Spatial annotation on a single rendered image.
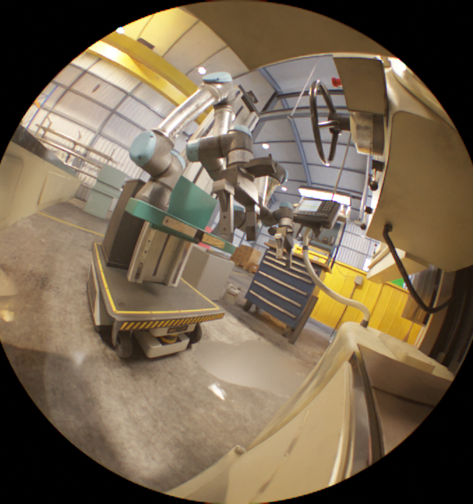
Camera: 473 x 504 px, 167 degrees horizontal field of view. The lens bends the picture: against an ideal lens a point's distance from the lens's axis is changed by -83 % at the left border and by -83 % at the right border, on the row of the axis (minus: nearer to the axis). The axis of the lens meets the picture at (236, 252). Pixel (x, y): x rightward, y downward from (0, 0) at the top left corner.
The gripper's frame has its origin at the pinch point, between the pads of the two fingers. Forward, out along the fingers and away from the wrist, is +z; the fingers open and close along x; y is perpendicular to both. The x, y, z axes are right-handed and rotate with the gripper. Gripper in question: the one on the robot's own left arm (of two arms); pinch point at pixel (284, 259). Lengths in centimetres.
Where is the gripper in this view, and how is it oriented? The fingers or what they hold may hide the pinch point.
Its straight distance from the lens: 75.3
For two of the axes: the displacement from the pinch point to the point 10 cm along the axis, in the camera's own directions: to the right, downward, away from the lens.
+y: 8.2, -0.7, -5.7
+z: -1.6, 9.2, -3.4
